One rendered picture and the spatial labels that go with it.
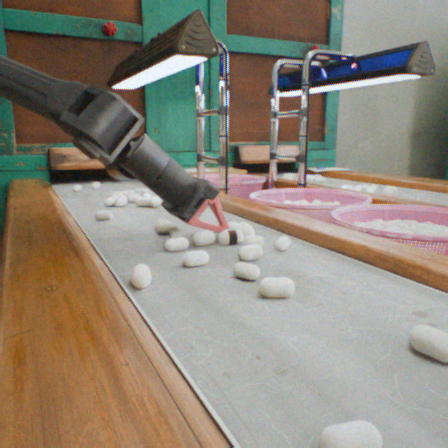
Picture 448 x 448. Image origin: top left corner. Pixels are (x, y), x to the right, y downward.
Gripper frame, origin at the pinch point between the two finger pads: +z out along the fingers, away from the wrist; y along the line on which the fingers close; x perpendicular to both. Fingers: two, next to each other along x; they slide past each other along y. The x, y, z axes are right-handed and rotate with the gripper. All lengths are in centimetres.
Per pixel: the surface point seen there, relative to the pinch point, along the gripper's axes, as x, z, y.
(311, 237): -6.3, 7.4, -10.8
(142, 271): 11.8, -14.3, -17.8
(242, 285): 6.5, -5.3, -21.6
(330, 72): -61, 19, 41
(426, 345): 2.5, -2.9, -41.3
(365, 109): -161, 133, 179
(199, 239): 4.3, -4.6, -5.0
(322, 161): -64, 68, 88
